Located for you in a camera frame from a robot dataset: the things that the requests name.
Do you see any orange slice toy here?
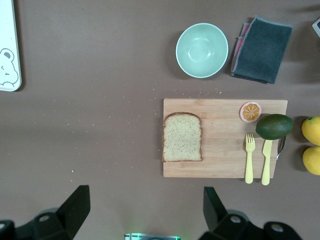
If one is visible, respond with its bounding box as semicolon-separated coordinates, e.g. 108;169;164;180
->
239;101;263;124

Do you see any dark grey folded cloth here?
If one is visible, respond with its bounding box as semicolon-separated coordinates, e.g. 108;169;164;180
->
229;15;293;85

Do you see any dark green avocado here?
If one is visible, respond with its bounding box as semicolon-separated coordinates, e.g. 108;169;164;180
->
255;113;294;141

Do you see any white wire rack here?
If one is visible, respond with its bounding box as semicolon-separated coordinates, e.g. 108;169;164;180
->
311;16;320;39

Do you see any bamboo cutting board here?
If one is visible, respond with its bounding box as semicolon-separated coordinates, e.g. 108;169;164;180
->
162;98;289;179

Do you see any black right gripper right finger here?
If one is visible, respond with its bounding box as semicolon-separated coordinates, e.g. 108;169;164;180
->
199;186;305;240

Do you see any yellow lemon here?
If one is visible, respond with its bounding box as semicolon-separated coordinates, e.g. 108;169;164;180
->
301;116;320;147
302;146;320;176

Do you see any metal peeler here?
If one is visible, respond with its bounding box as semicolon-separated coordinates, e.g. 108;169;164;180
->
275;136;288;161

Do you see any yellow plastic knife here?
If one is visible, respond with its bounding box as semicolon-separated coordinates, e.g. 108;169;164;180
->
261;138;273;186

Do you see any brown bread slice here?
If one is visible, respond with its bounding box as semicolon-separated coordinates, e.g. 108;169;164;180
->
162;111;204;163

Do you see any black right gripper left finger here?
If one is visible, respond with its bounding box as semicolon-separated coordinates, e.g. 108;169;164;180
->
0;184;91;240

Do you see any cream bear print tray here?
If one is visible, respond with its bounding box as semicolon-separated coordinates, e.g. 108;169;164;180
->
0;0;23;92

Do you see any pale green bowl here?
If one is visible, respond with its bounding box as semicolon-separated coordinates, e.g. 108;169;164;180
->
175;22;229;79

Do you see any yellow plastic fork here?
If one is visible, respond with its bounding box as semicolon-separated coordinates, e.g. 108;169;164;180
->
244;133;256;185

